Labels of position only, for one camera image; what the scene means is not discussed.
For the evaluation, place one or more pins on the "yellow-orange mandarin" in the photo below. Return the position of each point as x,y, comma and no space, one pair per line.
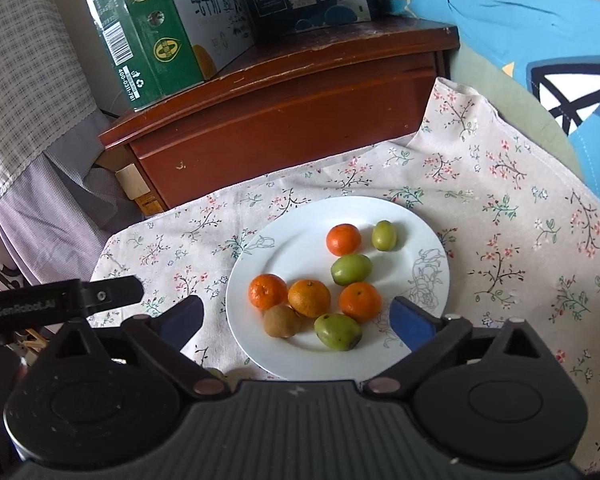
308,298

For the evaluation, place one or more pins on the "brown longan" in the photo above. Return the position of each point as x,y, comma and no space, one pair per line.
282,321

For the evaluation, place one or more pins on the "checkered grey cloth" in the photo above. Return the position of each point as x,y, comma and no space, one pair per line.
25,85

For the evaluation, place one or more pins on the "brown wooden nightstand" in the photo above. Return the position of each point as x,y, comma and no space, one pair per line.
280,125

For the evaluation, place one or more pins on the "orange mandarin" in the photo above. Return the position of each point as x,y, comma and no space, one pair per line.
344,239
267,291
360,301

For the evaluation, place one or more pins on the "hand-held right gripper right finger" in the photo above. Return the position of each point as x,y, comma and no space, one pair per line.
410,322

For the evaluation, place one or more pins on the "green carton box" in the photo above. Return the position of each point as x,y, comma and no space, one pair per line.
150,45

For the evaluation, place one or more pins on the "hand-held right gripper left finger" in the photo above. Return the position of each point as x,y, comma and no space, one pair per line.
182,317

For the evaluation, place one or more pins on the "green jujube with brown spot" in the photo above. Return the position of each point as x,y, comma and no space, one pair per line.
337,331

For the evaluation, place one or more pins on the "lilac cloth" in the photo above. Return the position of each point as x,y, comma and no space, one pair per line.
55,200

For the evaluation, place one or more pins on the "blue plush pillow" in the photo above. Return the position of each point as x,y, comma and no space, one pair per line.
505,30

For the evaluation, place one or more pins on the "open cardboard box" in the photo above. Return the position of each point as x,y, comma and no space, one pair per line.
130,180

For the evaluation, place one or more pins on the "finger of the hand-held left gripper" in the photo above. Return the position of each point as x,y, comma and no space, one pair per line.
112,295

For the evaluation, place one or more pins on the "floral tablecloth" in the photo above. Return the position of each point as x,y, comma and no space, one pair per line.
505,260

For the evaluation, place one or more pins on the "small green jujube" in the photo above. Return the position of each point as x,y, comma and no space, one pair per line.
384,235

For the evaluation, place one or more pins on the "white plate with grey flowers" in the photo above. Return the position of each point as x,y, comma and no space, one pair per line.
290,260

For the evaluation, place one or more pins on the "olive green cushion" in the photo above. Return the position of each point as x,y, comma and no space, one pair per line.
505,105

